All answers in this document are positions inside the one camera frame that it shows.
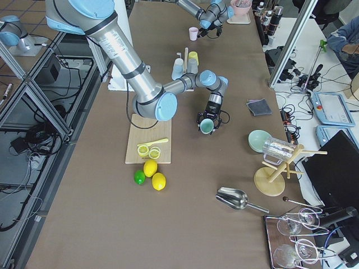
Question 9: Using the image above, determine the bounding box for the grey folded cloth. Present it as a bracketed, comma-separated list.
[246, 99, 273, 116]

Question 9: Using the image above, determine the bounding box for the clear glass pitcher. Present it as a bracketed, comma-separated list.
[263, 137, 296, 165]

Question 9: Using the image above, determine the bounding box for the beige plastic tray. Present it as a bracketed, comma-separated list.
[227, 13, 251, 25]

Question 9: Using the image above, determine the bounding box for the wooden cutting board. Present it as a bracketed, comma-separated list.
[125, 120, 172, 164]

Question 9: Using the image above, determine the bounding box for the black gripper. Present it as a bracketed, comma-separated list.
[196, 94, 223, 132]
[197, 24, 222, 39]

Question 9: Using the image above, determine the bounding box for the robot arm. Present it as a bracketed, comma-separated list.
[45, 0, 228, 133]
[174, 0, 235, 39]

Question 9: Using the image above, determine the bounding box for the yellow plastic knife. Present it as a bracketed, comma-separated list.
[137, 138, 169, 147]

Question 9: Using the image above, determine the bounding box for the pink bowl with ice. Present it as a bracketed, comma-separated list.
[231, 0, 252, 16]

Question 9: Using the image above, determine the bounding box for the black monitor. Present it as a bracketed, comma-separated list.
[302, 131, 358, 209]

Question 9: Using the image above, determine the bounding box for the pink plastic cup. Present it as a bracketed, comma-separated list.
[188, 27, 199, 41]

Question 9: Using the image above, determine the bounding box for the green lime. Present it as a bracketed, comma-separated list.
[134, 170, 146, 185]

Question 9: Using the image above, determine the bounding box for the light blue plastic cup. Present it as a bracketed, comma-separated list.
[171, 58, 184, 80]

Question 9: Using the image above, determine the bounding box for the green bowl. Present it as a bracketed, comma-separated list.
[248, 129, 271, 153]

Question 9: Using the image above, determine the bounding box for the whole yellow lemon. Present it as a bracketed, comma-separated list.
[152, 173, 167, 191]
[143, 159, 158, 178]

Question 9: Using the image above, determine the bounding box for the yellow plastic cup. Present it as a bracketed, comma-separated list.
[188, 51, 199, 66]

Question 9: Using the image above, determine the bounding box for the blue teach pendant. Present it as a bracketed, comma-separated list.
[315, 125, 357, 146]
[311, 92, 356, 127]

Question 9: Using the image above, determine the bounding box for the wooden mug tree stand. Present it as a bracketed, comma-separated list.
[254, 144, 328, 197]

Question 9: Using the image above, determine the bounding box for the grey plastic cup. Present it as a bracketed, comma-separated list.
[187, 58, 198, 74]

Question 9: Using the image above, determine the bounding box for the wine glass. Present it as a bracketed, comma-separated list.
[294, 239, 319, 265]
[298, 208, 320, 230]

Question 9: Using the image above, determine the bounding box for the green plastic cup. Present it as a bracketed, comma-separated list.
[199, 118, 214, 135]

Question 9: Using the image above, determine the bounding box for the white wire cup rack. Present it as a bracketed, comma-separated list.
[177, 47, 194, 92]

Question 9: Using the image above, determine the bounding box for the metal scoop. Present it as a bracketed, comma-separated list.
[215, 187, 269, 214]

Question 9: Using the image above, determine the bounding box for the lemon slice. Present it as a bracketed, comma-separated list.
[137, 145, 149, 157]
[148, 146, 161, 160]

